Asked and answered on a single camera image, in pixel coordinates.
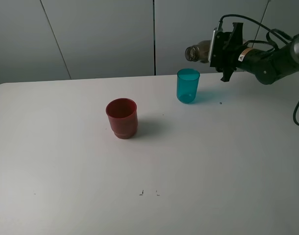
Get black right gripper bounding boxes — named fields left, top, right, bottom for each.
left=221, top=23, right=262, bottom=82

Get smoky clear water bottle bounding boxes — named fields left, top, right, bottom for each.
left=185, top=40, right=211, bottom=64

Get teal translucent cup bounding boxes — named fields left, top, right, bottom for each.
left=176, top=69, right=200, bottom=104

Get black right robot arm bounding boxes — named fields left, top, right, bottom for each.
left=211, top=23, right=299, bottom=85

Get red plastic cup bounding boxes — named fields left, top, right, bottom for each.
left=105, top=98, right=138, bottom=140

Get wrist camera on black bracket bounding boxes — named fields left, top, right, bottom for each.
left=208, top=27, right=230, bottom=72

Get black camera cable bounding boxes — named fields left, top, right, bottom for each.
left=217, top=14, right=299, bottom=128

